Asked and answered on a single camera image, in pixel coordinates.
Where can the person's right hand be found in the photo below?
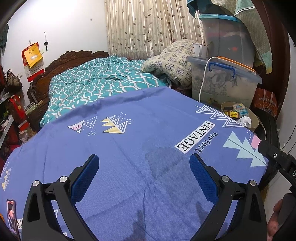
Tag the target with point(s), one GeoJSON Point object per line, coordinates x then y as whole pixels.
{"type": "Point", "coordinates": [272, 225]}

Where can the checkered folded quilt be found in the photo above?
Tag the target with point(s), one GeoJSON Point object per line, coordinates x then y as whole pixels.
{"type": "Point", "coordinates": [173, 63]}

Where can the beige round trash bin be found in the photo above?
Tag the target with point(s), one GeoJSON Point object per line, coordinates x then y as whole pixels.
{"type": "Point", "coordinates": [228, 105]}

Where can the red yellow wall calendar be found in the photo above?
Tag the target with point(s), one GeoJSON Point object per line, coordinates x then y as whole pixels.
{"type": "Point", "coordinates": [33, 62]}

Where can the clear storage box blue lid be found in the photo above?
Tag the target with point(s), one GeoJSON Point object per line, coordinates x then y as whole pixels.
{"type": "Point", "coordinates": [214, 83]}

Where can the yellow red spice box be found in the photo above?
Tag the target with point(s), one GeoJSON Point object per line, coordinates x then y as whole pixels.
{"type": "Point", "coordinates": [232, 114]}

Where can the teal patterned bed sheet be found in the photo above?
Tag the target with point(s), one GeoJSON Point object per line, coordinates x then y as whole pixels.
{"type": "Point", "coordinates": [93, 80]}

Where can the orange flat lid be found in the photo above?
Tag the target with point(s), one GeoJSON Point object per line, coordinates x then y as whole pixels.
{"type": "Point", "coordinates": [236, 64]}

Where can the white plastic bottle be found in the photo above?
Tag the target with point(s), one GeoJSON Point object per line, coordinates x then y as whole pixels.
{"type": "Point", "coordinates": [245, 121]}

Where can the leaf patterned beige curtain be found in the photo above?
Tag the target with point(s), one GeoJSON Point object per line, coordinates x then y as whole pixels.
{"type": "Point", "coordinates": [142, 29]}

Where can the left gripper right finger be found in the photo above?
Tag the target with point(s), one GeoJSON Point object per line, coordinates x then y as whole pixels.
{"type": "Point", "coordinates": [248, 221]}

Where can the blue patterned table cloth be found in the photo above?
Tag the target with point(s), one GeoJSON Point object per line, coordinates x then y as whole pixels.
{"type": "Point", "coordinates": [144, 188]}

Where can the white mug with spoon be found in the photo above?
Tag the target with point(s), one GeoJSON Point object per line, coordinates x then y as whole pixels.
{"type": "Point", "coordinates": [202, 51]}

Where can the grey storage box teal lid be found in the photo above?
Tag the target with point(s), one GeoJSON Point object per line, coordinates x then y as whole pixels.
{"type": "Point", "coordinates": [226, 36]}

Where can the carved wooden headboard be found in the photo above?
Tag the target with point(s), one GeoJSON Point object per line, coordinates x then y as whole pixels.
{"type": "Point", "coordinates": [39, 87]}

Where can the white blue carton box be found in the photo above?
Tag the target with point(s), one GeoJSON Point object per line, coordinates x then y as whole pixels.
{"type": "Point", "coordinates": [240, 108]}

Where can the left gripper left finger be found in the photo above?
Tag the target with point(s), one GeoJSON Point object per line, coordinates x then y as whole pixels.
{"type": "Point", "coordinates": [39, 220]}

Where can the orange gift bag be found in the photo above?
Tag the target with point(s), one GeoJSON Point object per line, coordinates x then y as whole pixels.
{"type": "Point", "coordinates": [266, 101]}

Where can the red gift box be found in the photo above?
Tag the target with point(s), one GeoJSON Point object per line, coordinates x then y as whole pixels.
{"type": "Point", "coordinates": [18, 113]}

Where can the dark photo card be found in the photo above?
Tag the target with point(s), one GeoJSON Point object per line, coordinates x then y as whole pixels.
{"type": "Point", "coordinates": [11, 213]}

